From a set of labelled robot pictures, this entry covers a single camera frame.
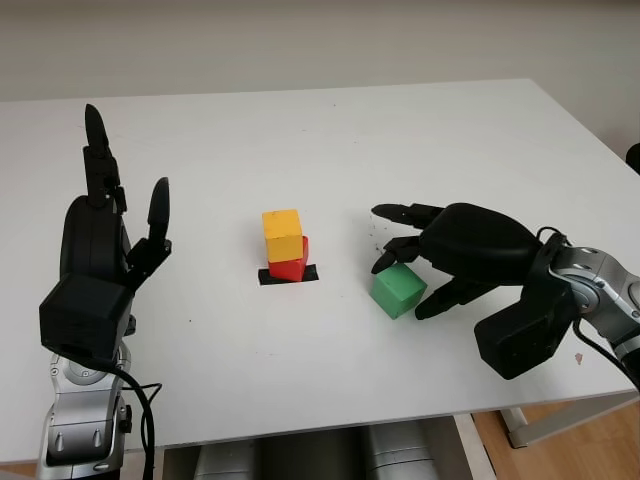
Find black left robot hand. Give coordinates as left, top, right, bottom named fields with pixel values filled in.
left=59, top=103, right=174, bottom=291

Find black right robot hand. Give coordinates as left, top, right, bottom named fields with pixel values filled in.
left=370, top=202, right=546, bottom=321

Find green wooden block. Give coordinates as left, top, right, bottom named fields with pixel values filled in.
left=370, top=263, right=429, bottom=320

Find yellow wooden block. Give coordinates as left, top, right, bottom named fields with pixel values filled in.
left=261, top=208, right=304, bottom=262

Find red wooden block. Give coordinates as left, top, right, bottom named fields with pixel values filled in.
left=268, top=235, right=311, bottom=282

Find black tape strip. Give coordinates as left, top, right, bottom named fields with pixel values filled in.
left=257, top=264, right=320, bottom=288

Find grey table leg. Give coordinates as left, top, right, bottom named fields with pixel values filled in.
left=499, top=407, right=531, bottom=449

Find grey robot torso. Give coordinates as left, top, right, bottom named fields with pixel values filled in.
left=192, top=424, right=436, bottom=480

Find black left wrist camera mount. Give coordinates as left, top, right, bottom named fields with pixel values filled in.
left=38, top=272, right=136, bottom=361

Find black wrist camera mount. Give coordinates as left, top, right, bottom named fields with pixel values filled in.
left=38, top=272, right=136, bottom=361
left=473, top=238, right=576, bottom=381

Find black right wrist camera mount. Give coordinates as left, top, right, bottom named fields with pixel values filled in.
left=473, top=238, right=576, bottom=381

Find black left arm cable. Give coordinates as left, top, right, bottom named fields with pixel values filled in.
left=87, top=357, right=164, bottom=480

